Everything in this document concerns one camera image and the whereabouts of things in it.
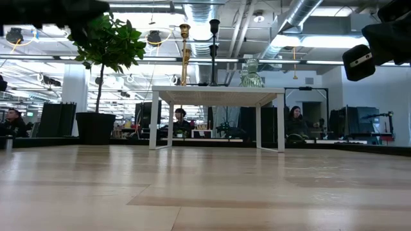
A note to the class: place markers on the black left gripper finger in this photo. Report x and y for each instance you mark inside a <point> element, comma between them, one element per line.
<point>91,9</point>

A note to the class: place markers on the black candlestick holder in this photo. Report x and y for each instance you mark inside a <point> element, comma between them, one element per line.
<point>214,24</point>
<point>211,50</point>

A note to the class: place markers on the ribbed glass candle holder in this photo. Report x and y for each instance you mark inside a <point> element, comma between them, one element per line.
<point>241,80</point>
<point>253,80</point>

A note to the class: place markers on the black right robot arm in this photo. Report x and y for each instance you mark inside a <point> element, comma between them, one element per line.
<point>398,9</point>

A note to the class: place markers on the black ceiling-hung device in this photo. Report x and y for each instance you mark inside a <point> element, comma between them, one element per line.
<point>154,38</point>
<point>14,35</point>

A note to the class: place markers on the green leafy plant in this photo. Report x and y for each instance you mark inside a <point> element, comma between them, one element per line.
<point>109,45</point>

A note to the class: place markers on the white building column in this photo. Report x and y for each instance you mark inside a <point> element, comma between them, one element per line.
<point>74,90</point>

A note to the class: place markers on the black monitor bank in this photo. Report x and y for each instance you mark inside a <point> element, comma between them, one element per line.
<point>353,122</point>

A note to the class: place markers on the black partition panel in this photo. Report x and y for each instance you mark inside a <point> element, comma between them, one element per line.
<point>68,120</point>
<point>49,120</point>

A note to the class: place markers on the person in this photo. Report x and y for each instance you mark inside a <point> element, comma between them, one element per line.
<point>14,126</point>
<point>181,125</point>
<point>295,125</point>

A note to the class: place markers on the black monitor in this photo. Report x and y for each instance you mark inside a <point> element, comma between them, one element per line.
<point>143,115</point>

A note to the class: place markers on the black plant pot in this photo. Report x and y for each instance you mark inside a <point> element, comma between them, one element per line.
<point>95,128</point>

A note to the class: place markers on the black cabinet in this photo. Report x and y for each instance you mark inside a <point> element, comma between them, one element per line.
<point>269,123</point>

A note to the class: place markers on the white perforated metal shelf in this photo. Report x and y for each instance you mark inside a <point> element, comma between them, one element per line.
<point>218,90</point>

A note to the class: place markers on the white desk box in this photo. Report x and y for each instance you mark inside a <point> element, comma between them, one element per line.
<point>202,130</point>

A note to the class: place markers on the black camera boom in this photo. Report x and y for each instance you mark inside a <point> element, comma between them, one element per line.
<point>390,123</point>

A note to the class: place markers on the grey wall vent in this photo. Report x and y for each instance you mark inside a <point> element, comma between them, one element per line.
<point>309,80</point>

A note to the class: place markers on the silver ventilation duct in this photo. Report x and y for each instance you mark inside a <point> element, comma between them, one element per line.
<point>200,38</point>
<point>302,9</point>

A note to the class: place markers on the black door frame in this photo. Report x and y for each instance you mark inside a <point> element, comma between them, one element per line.
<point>305,88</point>

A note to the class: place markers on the silver metal post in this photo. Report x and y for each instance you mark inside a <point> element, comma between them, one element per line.
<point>9,144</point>

